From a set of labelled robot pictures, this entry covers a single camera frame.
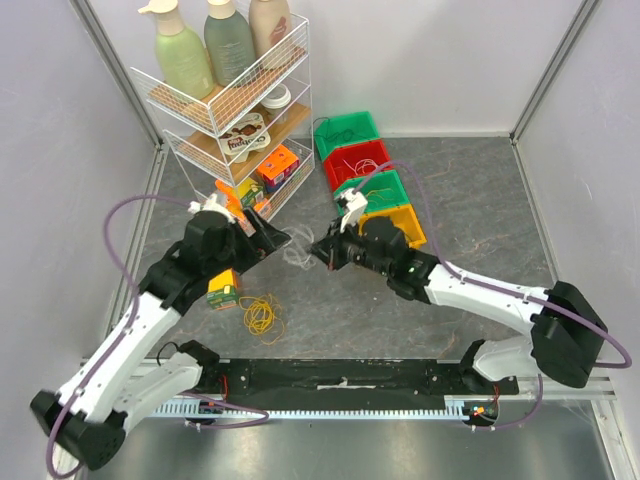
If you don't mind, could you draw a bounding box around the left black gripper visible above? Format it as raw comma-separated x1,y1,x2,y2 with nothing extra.
205,205,289,278

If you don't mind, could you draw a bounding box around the cable bundle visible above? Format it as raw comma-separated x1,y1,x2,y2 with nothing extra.
237,292,287,347

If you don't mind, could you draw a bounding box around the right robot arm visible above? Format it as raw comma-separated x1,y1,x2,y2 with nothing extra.
309,217,607,394

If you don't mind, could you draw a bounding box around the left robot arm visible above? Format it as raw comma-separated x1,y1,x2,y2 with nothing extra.
30,203,290,471

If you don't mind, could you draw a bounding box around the orange sponge pack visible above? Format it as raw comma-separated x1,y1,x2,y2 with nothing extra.
215,179,250,231

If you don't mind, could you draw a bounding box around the orange green juice carton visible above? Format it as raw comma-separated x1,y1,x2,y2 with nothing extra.
206,269,241,310

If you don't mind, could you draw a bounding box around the green yellow box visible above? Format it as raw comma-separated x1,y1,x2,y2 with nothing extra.
237,177,265,207

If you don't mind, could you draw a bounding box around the yellow plastic bin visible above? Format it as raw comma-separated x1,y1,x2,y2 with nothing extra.
359,204,427,249

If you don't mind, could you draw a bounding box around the near green plastic bin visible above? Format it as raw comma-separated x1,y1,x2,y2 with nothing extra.
360,170,409,213

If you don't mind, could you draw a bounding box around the green plastic bin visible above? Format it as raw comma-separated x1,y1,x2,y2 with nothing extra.
312,111,380,161
360,170,409,213

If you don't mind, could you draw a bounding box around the red plastic bin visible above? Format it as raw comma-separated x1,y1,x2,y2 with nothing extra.
323,139,390,192

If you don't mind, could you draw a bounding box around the orange purple box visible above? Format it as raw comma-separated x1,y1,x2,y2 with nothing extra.
256,145,300,194

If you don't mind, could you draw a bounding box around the yogurt multipack carton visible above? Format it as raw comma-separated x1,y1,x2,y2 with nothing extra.
220,112,271,163

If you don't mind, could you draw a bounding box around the far green plastic bin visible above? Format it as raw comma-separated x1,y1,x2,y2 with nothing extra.
312,111,380,161

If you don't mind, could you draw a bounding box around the paper cup with lid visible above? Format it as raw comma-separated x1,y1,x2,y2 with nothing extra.
261,84,292,111

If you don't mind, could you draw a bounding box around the light green pump bottle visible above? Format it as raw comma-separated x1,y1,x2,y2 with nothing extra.
138,0,216,99

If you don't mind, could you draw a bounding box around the dark green bottle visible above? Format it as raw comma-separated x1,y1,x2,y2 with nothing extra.
204,0,256,86

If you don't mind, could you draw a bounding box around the beige brown bottle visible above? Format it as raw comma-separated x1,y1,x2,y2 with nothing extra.
249,0,292,69

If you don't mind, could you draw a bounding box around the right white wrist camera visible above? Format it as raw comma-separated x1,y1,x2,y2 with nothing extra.
337,188,368,233

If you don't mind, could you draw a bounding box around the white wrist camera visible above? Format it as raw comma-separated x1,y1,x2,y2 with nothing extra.
337,188,368,233
188,192,236,223

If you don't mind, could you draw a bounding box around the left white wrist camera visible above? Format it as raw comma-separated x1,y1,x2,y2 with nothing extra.
188,192,236,223

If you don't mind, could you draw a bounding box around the white wire shelf rack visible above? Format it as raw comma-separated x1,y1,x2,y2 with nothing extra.
132,14,315,219

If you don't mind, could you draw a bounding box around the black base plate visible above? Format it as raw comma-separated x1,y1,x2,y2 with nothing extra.
194,358,519,399

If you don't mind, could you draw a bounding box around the white slotted cable duct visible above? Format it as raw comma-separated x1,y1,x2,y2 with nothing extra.
149,397,493,423

